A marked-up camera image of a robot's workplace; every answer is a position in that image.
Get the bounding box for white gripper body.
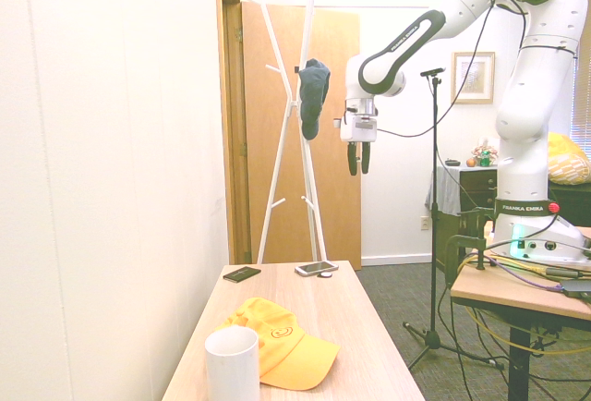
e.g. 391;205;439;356
340;115;381;144

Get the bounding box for navy blue cap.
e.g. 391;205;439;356
297;57;332;140

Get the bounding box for yellow smiley cap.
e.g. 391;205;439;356
213;297;342;392

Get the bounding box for wooden door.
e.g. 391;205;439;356
241;2;363;264

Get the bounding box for white coat rack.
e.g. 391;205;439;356
251;0;330;264

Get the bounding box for grey cloth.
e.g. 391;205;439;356
424;164;463;215

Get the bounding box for black tripod stand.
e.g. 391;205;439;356
402;72;504;370

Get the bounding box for white smartphone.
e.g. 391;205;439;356
294;261;339;277

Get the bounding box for dark wooden dresser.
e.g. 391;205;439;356
436;165;591;277

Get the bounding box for flower decoration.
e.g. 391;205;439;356
471;137;499;162

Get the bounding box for black metal clamp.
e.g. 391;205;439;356
445;206;493;289

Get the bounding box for black card wallet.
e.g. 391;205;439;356
223;265;262;283

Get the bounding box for light wood robot table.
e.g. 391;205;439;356
450;225;591;401

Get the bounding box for yellow patterned pillow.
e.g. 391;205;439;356
547;131;591;186

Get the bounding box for window blinds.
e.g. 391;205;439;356
571;56;591;143

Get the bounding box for white cylindrical cup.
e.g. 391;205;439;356
204;326;260;401

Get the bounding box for black electronics box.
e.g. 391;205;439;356
561;279;591;300

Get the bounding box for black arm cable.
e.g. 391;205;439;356
376;0;578;139

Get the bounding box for wooden door frame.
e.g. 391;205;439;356
214;0;253;266

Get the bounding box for framed wall picture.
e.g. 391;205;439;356
450;51;496;105

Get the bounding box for yellow cable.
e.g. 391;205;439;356
454;252;591;358

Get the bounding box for purple cable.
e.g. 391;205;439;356
496;257;569;291

